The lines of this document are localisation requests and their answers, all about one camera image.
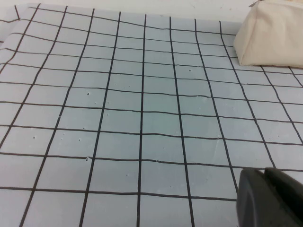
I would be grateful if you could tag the cream fabric pencil case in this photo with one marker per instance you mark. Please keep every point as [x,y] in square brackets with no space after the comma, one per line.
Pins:
[272,37]

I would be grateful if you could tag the white cloth with black grid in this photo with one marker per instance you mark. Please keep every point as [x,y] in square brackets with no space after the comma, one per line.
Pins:
[142,113]

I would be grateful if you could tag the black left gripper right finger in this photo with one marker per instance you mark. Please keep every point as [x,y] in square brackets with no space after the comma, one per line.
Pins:
[286,196]

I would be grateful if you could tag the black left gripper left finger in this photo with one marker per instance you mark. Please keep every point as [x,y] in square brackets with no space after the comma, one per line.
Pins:
[251,201]

